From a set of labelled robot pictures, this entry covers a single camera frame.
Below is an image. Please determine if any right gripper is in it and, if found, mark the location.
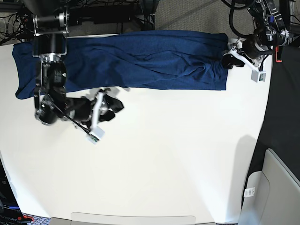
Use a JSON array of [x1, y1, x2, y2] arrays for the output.
[[65, 88, 124, 131]]

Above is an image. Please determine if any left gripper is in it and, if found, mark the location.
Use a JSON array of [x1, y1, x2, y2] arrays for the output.
[[222, 37, 273, 71]]

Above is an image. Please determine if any blue long-sleeve shirt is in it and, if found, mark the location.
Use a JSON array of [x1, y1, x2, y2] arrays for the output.
[[12, 30, 229, 101]]

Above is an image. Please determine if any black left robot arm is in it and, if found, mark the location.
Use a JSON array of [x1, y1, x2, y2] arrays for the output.
[[222, 0, 289, 72]]

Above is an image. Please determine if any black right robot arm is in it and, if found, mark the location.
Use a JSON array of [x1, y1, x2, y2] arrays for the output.
[[23, 0, 124, 134]]

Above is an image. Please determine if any red clamp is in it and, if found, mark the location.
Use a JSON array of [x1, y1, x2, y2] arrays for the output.
[[275, 46, 282, 63]]

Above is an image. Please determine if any grey plastic bin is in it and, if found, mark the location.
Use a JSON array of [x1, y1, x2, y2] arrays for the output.
[[238, 149, 300, 225]]

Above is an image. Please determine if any black box with red label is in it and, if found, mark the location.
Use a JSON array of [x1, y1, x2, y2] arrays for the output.
[[0, 163, 34, 225]]

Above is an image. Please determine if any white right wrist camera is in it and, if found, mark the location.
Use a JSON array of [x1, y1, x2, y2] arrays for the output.
[[87, 127, 105, 144]]

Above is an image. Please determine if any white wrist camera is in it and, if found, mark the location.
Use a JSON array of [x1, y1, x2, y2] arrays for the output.
[[251, 70, 267, 83], [87, 127, 105, 144]]

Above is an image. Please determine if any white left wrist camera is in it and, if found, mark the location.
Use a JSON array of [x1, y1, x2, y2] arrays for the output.
[[251, 70, 267, 83]]

